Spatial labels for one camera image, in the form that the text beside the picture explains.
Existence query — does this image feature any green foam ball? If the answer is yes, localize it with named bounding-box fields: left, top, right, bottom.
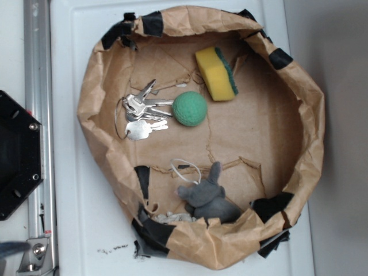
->
left=172, top=91, right=208, bottom=127

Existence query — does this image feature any brown paper bag bin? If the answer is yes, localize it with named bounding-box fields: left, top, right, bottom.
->
left=77, top=6, right=325, bottom=270

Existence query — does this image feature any silver key lower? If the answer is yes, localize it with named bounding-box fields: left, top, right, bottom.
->
left=125, top=120, right=168, bottom=141

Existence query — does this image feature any silver key upper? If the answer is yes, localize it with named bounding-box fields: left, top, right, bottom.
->
left=129, top=79, right=156, bottom=110

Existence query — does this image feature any grey plush mouse toy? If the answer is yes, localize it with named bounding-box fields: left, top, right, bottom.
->
left=177, top=162, right=242, bottom=223

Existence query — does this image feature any yellow green sponge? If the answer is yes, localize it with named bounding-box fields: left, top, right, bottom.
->
left=195, top=47, right=238, bottom=101

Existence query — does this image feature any white tray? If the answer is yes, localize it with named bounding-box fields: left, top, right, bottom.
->
left=50, top=1, right=314, bottom=275

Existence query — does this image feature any thin wire key ring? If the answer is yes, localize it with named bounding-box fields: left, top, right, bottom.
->
left=114, top=97, right=132, bottom=140

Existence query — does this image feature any aluminium rail profile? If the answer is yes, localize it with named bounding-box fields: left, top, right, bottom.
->
left=24, top=1, right=59, bottom=275

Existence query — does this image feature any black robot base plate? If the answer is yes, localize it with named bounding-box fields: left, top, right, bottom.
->
left=1, top=90, right=43, bottom=221

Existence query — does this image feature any metal corner bracket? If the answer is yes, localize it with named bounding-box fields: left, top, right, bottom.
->
left=16, top=237, right=53, bottom=275

